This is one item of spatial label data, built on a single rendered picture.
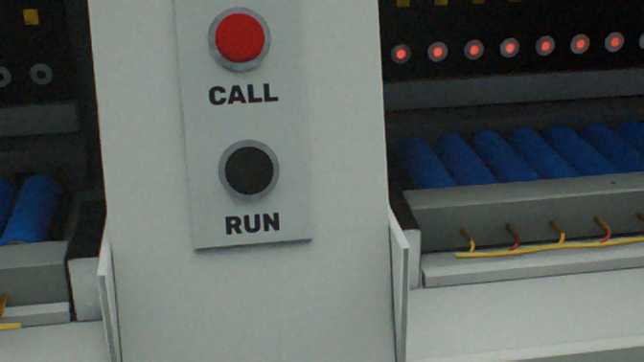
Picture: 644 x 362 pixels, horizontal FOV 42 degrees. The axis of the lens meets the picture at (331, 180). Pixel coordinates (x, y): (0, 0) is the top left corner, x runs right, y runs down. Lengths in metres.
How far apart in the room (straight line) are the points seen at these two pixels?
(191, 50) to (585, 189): 0.19
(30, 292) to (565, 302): 0.21
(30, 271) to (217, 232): 0.09
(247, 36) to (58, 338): 0.14
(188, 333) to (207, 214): 0.04
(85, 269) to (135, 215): 0.05
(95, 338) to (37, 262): 0.04
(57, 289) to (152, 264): 0.07
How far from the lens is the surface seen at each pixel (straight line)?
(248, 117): 0.28
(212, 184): 0.28
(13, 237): 0.37
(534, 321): 0.34
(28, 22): 0.45
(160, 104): 0.28
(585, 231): 0.39
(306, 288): 0.29
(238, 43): 0.27
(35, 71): 0.45
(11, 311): 0.35
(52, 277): 0.34
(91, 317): 0.34
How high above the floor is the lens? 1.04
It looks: 6 degrees down
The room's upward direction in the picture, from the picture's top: 3 degrees counter-clockwise
